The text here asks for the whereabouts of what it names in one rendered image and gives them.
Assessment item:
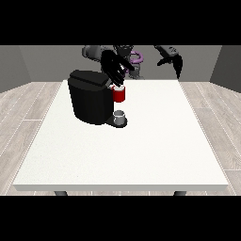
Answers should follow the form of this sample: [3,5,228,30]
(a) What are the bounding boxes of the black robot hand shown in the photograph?
[100,49,136,88]
[156,53,185,80]

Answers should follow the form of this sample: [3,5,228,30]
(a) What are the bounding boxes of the red pod holder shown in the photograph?
[111,85,126,104]

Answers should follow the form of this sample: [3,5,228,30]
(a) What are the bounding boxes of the black coffee machine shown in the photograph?
[67,69,128,128]

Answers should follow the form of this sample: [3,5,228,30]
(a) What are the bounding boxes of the grey robot trunk purple rings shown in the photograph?
[113,45,146,80]

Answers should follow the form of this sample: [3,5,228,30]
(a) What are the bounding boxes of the small grey cup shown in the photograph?
[113,109,127,126]

